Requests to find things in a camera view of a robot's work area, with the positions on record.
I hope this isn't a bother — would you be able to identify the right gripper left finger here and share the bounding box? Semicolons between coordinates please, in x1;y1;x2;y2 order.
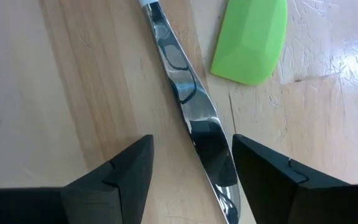
0;134;155;224

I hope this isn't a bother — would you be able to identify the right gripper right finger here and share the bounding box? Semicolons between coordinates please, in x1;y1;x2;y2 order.
232;134;358;224

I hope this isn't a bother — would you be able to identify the orange white handled knife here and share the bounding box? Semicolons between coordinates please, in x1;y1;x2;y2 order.
137;0;242;224

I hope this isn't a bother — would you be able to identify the green silicone spatula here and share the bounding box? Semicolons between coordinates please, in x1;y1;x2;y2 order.
209;0;289;86

